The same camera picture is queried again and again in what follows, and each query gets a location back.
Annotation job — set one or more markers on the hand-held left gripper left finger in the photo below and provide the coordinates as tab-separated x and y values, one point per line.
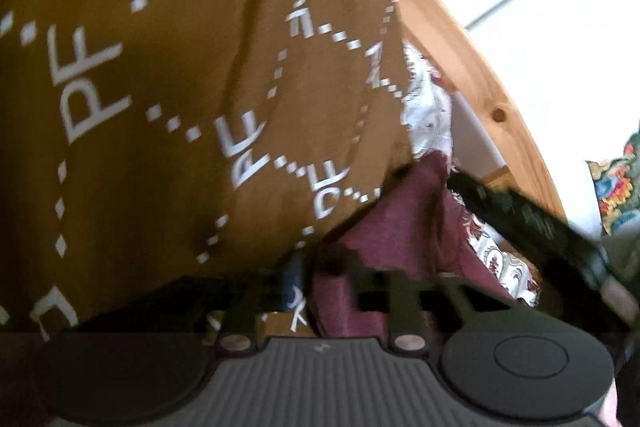
295	283

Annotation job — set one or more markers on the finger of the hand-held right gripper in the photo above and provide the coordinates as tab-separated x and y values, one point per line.
525	219

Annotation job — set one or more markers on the white floral bed sheet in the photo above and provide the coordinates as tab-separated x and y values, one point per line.
425	107

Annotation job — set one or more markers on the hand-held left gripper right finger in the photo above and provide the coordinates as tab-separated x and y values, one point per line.
371	288

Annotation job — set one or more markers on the brown printed blanket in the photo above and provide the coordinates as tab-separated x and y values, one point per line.
175	82

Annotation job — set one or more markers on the wooden bed frame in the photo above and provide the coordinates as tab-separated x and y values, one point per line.
470	57

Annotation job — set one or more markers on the landscape drawing wall poster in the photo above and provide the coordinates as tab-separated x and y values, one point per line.
617	192

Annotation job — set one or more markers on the maroon knit garment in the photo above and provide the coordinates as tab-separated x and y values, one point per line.
400	227

